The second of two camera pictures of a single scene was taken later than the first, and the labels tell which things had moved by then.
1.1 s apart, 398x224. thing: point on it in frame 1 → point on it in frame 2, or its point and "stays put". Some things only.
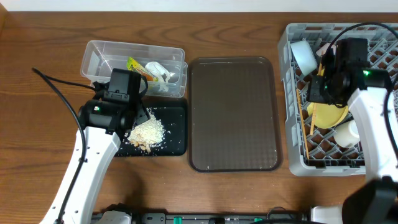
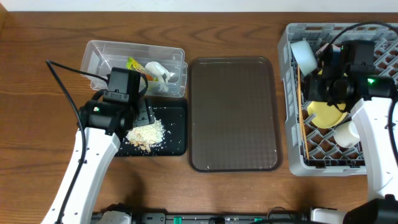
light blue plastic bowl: [305, 56] stays put
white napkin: [162, 74] stays put
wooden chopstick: [315, 107] → [300, 107]
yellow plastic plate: [328, 115] stays put
